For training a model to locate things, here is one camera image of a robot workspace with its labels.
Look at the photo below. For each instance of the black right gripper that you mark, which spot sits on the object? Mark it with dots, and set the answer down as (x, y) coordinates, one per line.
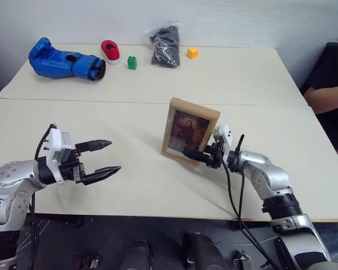
(215, 157)

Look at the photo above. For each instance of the wooden picture frame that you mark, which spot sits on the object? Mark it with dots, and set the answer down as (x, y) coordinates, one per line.
(190, 128)

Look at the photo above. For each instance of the person in black shirt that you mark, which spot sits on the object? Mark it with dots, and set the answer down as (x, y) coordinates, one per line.
(331, 67)

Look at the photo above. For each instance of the blue boxing glove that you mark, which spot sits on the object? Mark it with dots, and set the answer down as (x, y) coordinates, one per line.
(59, 60)

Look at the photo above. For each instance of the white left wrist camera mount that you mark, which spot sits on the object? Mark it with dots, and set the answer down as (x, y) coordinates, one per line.
(55, 140)

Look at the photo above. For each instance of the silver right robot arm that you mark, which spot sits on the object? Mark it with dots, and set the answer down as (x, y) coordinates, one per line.
(273, 180)

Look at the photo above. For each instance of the clear bag of dark items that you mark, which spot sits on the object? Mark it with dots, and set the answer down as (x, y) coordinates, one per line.
(166, 47)

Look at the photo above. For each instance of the red slip-on shoe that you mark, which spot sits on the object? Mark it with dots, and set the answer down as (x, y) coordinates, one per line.
(111, 52)

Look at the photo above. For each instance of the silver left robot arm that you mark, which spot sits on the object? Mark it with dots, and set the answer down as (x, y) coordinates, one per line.
(14, 180)

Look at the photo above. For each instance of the green toy brick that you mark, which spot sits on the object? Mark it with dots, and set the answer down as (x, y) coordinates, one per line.
(132, 62)

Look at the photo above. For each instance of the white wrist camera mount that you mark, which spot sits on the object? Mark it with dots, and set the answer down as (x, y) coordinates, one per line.
(224, 133)
(55, 140)

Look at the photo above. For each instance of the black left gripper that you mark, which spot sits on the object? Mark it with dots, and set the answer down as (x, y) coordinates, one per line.
(71, 171)

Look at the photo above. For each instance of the person's bare forearm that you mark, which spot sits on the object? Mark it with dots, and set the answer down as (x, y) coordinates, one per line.
(326, 98)

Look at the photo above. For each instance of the yellow toy cube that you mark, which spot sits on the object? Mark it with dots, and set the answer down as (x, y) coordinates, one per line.
(193, 53)

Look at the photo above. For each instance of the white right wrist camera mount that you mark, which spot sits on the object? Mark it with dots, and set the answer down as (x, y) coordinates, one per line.
(224, 133)

